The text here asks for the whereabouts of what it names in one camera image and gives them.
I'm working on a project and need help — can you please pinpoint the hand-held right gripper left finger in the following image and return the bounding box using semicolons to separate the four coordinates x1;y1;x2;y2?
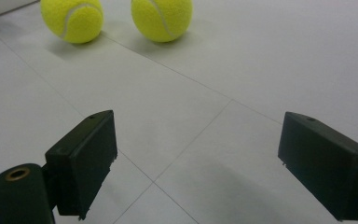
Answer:
44;109;118;221

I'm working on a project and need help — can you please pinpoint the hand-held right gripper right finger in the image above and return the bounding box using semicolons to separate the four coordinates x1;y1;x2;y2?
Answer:
277;111;358;222

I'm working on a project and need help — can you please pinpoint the yellow tennis ball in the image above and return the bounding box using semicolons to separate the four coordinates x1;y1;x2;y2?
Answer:
131;0;194;44
40;0;104;45

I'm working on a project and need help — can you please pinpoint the white plastic bin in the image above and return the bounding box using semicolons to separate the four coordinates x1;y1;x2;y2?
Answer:
0;0;40;17

